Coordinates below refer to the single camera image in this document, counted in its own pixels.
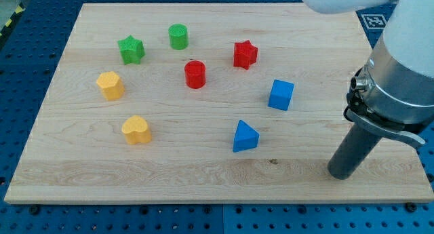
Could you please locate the silver wrist flange mount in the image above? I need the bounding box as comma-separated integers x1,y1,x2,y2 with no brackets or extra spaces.
344,37,433,149

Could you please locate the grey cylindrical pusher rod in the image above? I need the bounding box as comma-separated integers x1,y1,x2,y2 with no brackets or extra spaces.
328,124,382,180

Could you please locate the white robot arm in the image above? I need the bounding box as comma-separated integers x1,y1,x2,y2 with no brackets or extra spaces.
302,0,433,180

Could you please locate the blue cube block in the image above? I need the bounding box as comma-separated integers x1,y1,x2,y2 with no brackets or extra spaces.
268,79,294,111

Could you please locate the white fiducial marker tag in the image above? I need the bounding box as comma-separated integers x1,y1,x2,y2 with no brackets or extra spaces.
361,14,387,30

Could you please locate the blue triangular prism block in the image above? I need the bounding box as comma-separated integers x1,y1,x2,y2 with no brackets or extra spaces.
233,120,260,153

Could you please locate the red star block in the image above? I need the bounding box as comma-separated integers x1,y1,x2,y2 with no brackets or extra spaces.
233,40,258,70

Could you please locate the light wooden board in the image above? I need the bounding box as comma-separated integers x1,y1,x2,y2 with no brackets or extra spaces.
5,3,433,204

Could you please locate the red cylinder block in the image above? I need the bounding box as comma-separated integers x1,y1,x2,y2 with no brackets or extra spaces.
184,60,206,89

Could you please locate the green cylinder block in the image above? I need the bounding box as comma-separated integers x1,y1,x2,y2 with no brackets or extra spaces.
168,24,189,50

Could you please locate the yellow heart block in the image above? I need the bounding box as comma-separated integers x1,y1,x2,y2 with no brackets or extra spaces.
121,115,152,144

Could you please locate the green star block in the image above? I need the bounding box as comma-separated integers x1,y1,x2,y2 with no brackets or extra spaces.
117,35,145,64

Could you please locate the yellow hexagon block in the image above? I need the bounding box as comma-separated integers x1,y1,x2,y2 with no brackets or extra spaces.
96,71,125,101

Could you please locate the yellow black hazard tape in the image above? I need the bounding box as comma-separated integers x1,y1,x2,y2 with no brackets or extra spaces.
1,2,26,39

